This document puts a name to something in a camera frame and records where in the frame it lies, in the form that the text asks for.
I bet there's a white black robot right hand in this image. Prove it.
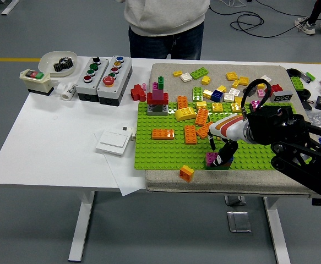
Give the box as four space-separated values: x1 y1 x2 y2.
206 114 249 168

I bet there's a lime green long brick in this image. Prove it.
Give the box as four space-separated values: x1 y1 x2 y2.
192 86 204 102
209 112 227 123

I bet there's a yellow orange brick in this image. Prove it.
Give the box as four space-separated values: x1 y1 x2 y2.
179 165 195 182

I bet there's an orange long brick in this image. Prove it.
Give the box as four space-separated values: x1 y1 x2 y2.
183 125 197 145
194 108 209 127
195 122 213 139
151 128 175 140

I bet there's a yellow curved brick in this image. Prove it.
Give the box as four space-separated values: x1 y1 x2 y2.
174 107 197 122

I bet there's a grey brick with holes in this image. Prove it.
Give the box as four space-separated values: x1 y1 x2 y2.
269 90 292 104

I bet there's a pink tall brick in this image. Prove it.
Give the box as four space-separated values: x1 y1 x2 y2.
152 82 165 101

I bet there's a grey flat base brick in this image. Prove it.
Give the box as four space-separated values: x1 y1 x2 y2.
146 103 168 117

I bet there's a red wide brick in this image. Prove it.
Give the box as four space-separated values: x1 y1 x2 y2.
146 92 169 106

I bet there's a red brick cluster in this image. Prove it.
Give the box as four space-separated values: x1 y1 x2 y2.
130 84 147 102

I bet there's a lime green studded baseplate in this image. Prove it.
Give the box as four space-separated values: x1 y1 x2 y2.
134 101 312 171

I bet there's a grey-brown foam mat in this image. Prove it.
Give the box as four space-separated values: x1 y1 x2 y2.
145 63 321 195

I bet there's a silver black clamp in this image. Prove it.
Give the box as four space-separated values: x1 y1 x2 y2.
299 71 314 83

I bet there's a metal floor plate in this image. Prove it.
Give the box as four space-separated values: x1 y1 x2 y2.
226 211 252 233

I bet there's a white paper sheet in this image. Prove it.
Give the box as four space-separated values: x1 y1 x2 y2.
93 125 147 197

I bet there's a grey emergency-stop control box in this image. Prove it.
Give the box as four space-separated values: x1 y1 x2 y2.
96 55 133 106

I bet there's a grey four-button control box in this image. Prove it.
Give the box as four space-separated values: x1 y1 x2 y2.
75 57 110 103

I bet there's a white pipe fitting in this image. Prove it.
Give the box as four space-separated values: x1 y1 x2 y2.
56 81 77 101

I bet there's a white desk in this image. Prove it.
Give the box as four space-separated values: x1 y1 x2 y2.
0 56 321 262

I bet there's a white plastic bowl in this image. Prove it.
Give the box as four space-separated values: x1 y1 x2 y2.
37 51 78 78

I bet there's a white desk foot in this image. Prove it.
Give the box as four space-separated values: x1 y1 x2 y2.
1 0 20 16

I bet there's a grey metal bracket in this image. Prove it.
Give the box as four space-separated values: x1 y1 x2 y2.
225 194 247 206

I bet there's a black floor cable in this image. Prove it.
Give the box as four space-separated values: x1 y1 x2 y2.
209 7 306 38
259 0 321 20

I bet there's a white wall switch plate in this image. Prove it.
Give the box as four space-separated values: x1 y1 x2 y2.
95 130 130 156

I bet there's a cream red-green switch box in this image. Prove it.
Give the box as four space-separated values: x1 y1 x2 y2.
19 68 55 97

